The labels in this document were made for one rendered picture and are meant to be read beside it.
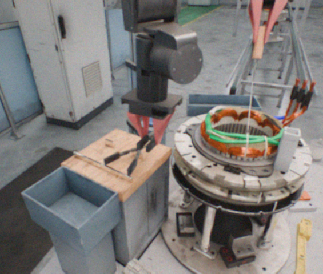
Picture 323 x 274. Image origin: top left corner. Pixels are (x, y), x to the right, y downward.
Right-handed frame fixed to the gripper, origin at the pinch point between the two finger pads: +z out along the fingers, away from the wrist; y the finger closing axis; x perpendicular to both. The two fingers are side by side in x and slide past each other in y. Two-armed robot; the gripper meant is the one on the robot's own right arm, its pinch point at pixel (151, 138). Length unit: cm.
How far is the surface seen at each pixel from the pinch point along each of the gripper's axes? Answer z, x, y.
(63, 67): 42, 148, -164
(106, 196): 12.3, -7.4, -7.0
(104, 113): 110, 199, -159
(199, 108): 8.8, 39.9, -0.3
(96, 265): 28.3, -13.5, -7.0
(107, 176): 9.8, -4.4, -8.7
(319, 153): 31, 67, 45
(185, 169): 9.7, 5.6, 6.3
